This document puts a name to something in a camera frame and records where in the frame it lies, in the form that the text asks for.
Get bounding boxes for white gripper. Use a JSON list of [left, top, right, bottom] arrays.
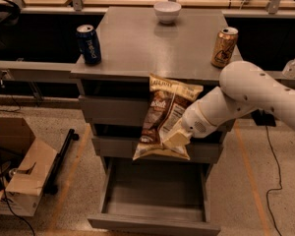
[[163, 103, 216, 148]]

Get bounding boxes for brown chip bag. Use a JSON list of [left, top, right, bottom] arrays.
[[133, 74, 203, 160]]

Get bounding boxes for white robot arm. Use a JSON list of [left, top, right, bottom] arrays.
[[163, 61, 295, 148]]

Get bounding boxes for middle drawer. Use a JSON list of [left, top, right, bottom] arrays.
[[91, 136, 223, 163]]

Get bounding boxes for open bottom drawer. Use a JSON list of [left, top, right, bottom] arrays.
[[88, 158, 220, 236]]

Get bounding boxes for top drawer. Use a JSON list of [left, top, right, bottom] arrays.
[[79, 95, 149, 127]]

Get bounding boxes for grey drawer cabinet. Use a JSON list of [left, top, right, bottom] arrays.
[[70, 6, 253, 169]]

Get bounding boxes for gold soda can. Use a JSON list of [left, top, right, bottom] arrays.
[[210, 27, 238, 68]]

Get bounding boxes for white bowl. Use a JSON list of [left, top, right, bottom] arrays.
[[153, 1, 182, 24]]

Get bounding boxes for blue pepsi can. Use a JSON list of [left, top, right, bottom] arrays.
[[76, 25, 101, 64]]

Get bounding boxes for clear sanitizer bottle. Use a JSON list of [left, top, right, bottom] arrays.
[[282, 58, 295, 79]]

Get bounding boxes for black metal bar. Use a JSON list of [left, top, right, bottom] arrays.
[[43, 129, 80, 195]]

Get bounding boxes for cardboard box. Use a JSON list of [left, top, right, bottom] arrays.
[[0, 117, 57, 216]]

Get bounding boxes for long grey bench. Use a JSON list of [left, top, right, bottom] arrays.
[[0, 60, 76, 84]]

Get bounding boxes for black floor cable right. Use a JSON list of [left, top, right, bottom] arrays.
[[265, 125, 283, 236]]

